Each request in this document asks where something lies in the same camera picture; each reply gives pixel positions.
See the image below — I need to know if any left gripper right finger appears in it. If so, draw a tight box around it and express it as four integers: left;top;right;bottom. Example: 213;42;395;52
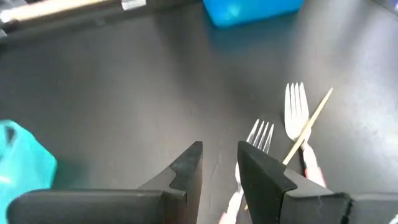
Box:
238;141;398;224

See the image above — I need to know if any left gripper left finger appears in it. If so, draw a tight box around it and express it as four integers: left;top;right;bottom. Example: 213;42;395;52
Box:
7;141;203;224

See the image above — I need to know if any pink-handled silver fork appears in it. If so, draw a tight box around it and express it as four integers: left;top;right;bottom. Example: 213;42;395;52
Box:
284;82;328;189
218;119;275;224

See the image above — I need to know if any teal plastic bin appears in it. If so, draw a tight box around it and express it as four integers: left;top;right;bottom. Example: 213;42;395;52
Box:
0;119;58;215

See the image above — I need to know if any blue plastic bin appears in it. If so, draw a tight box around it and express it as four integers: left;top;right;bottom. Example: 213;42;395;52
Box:
202;0;305;29

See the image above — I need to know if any light wooden table board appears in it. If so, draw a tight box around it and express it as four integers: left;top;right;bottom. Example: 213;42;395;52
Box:
0;0;123;25

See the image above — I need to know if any black table frame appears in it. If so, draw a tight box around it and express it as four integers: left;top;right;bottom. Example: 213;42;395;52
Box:
0;0;206;47

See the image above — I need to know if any silver metal bracket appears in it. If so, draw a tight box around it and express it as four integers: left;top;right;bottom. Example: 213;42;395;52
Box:
120;0;147;11

